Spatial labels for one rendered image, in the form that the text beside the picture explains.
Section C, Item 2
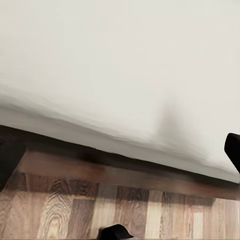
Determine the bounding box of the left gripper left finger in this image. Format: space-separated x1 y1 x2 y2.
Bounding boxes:
0 133 26 193

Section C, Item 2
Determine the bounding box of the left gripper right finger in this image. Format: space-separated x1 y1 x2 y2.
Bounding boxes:
224 133 240 173

